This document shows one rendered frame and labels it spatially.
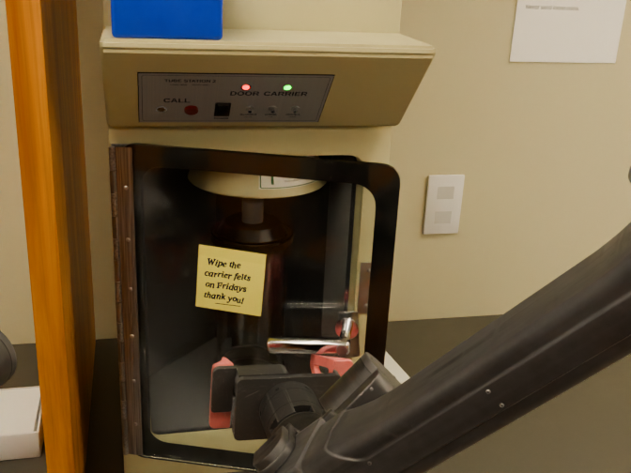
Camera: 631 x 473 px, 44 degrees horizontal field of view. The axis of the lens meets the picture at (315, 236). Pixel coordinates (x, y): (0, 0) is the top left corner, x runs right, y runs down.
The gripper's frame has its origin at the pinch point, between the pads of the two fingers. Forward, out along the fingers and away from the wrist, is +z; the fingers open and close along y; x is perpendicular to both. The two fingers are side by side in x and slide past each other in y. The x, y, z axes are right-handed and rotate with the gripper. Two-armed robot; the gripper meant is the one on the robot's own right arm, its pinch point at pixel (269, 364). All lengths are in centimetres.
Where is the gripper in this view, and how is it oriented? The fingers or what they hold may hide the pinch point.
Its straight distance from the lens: 83.6
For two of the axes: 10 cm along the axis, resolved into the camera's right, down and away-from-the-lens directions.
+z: -2.5, -3.0, 9.2
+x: -0.9, 9.5, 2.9
